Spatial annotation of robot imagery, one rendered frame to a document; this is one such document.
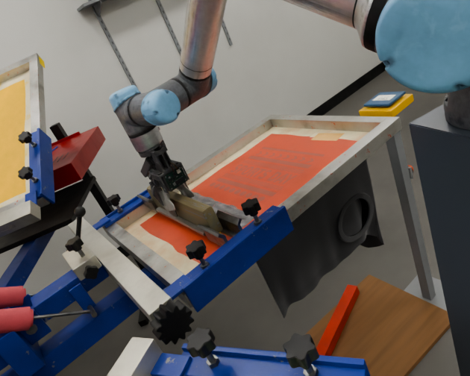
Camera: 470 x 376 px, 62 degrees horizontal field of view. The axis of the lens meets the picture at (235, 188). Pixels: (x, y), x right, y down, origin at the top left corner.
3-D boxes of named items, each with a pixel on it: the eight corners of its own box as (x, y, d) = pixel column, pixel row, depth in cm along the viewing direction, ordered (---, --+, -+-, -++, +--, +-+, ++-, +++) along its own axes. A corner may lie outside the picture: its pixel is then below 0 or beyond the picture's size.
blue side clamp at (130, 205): (180, 188, 143) (171, 171, 140) (186, 190, 139) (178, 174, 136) (110, 236, 131) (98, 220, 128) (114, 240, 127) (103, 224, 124)
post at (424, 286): (419, 273, 188) (376, 88, 148) (467, 290, 171) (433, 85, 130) (393, 304, 180) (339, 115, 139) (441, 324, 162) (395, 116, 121)
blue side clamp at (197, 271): (280, 224, 98) (271, 201, 95) (294, 229, 94) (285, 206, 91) (186, 303, 86) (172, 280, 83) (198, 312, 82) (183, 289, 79)
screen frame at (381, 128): (273, 122, 161) (270, 114, 159) (402, 128, 114) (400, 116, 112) (107, 235, 129) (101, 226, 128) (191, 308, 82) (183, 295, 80)
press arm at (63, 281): (103, 268, 103) (92, 254, 101) (110, 276, 98) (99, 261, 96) (41, 312, 96) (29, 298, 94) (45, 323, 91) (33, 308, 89)
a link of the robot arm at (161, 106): (183, 75, 86) (157, 81, 94) (145, 97, 80) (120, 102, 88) (198, 107, 90) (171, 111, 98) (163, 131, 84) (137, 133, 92)
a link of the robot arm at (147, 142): (124, 137, 99) (151, 122, 103) (133, 153, 101) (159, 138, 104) (135, 139, 93) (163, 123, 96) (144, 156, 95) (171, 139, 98)
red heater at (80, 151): (38, 171, 234) (26, 154, 229) (107, 141, 231) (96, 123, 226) (-7, 221, 179) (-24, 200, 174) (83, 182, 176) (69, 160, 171)
